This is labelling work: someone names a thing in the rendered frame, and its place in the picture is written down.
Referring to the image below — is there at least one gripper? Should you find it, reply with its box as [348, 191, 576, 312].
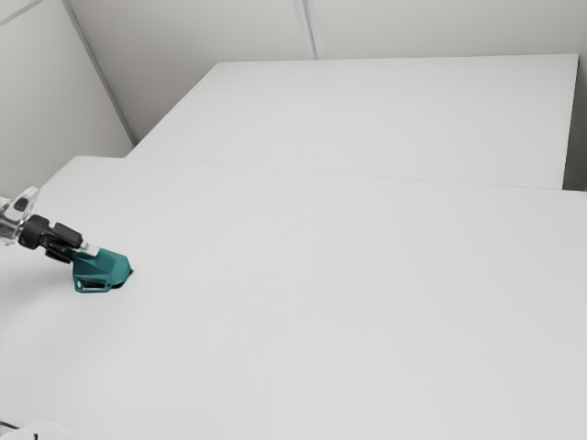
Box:
[18, 214, 101, 265]

